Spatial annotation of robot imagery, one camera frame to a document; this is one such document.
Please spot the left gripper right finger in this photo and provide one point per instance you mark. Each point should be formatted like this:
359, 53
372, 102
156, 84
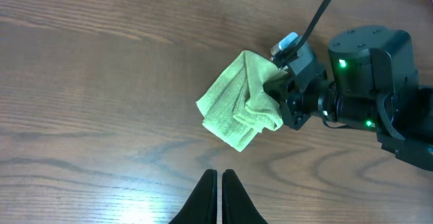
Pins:
236, 203

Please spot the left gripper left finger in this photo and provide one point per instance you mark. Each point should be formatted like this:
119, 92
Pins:
201, 205

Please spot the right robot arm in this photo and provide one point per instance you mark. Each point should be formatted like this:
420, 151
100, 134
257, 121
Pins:
374, 87

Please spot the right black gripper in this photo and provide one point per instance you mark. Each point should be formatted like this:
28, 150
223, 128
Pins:
304, 91

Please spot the green microfiber cloth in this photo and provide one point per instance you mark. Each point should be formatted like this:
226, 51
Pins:
235, 107

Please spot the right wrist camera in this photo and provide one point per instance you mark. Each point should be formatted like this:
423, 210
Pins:
285, 50

